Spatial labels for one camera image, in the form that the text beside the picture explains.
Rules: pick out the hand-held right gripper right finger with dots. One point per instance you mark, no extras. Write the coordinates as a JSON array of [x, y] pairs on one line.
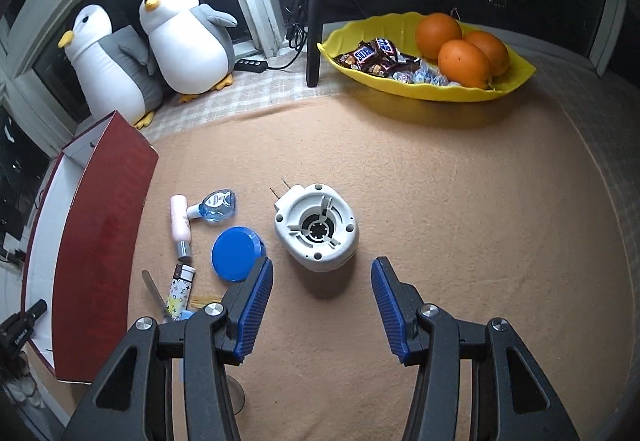
[[390, 313]]

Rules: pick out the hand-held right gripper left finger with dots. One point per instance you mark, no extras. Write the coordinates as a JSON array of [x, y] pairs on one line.
[[252, 308]]

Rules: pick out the wooden clothespin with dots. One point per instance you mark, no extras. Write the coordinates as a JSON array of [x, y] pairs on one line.
[[205, 301]]

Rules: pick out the blue round lid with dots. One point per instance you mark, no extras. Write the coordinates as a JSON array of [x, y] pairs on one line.
[[235, 253]]

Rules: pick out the metal spoon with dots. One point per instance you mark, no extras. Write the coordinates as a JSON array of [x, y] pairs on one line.
[[154, 293]]

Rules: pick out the white plug-in device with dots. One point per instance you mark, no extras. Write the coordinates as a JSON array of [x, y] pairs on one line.
[[300, 206]]

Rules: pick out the white cardboard box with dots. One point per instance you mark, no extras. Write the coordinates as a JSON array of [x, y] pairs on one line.
[[100, 231]]

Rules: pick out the blue eye drop bottle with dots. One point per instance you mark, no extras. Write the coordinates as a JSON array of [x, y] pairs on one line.
[[215, 206]]

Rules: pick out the pink bottle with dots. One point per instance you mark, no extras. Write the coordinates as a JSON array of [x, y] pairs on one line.
[[179, 221]]

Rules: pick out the orange blanket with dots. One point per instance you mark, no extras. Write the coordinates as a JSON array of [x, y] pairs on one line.
[[450, 196]]

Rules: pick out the checked cloth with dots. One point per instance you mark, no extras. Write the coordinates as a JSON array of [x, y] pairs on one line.
[[280, 86]]

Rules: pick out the pile of wrapped candies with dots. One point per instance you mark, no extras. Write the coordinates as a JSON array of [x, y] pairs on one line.
[[380, 58]]

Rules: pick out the orange fruit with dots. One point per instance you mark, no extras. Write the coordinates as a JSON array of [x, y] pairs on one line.
[[495, 51], [462, 63], [437, 33]]

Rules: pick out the grey white penguin plush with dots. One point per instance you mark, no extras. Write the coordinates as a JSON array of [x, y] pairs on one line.
[[105, 71], [185, 51]]

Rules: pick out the yellow leaf-shaped bowl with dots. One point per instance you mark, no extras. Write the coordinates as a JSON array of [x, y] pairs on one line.
[[380, 23]]

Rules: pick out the black tripod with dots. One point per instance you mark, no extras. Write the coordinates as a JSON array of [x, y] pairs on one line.
[[314, 21]]

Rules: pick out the small black camera stand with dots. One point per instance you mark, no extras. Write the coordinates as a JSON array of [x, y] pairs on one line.
[[20, 328]]

